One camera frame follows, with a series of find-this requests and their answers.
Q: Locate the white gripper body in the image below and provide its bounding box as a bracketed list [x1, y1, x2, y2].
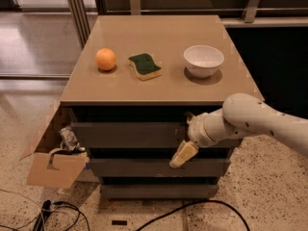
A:
[187, 113, 218, 147]

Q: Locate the grey top drawer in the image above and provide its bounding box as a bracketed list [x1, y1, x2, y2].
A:
[70, 121, 244, 149]

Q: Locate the grey drawer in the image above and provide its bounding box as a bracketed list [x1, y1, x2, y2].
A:
[90, 159, 230, 177]
[101, 184, 218, 199]
[70, 121, 244, 149]

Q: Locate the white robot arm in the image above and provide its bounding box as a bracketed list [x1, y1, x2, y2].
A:
[169, 93, 308, 168]

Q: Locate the grey drawer cabinet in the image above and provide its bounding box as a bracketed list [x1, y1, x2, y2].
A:
[61, 15, 261, 186]

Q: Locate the grey bottom drawer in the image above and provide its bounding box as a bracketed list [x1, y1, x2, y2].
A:
[101, 184, 218, 199]

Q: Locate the grey middle drawer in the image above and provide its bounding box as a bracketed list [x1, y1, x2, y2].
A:
[90, 159, 230, 177]

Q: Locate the white bowl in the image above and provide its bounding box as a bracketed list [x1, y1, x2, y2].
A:
[184, 45, 224, 78]

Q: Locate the green yellow sponge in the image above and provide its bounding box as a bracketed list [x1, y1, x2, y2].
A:
[129, 53, 162, 81]

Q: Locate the orange fruit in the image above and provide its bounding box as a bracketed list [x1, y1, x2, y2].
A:
[95, 48, 116, 71]

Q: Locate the crumpled silver wrapper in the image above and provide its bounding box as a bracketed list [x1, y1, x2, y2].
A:
[59, 126, 86, 152]

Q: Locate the brown cardboard box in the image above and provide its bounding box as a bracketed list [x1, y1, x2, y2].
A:
[20, 101, 89, 189]

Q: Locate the metal window railing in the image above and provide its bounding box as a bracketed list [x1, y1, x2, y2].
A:
[67, 0, 308, 43]

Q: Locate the black floor cable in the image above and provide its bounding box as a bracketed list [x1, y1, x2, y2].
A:
[134, 199, 251, 231]

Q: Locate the black cable bundle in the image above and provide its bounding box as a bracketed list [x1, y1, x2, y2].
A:
[0, 199, 90, 231]

